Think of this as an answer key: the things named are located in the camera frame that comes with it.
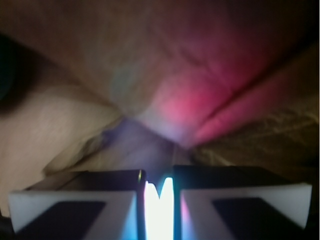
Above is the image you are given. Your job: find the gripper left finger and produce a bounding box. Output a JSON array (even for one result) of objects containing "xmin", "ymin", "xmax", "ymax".
[{"xmin": 8, "ymin": 169, "xmax": 146, "ymax": 240}]

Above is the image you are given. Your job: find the brown paper bag bin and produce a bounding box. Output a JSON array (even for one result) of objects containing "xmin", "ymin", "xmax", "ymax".
[{"xmin": 0, "ymin": 0, "xmax": 320, "ymax": 216}]

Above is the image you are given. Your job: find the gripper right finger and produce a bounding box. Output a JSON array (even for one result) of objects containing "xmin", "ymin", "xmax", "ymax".
[{"xmin": 173, "ymin": 165, "xmax": 312, "ymax": 240}]

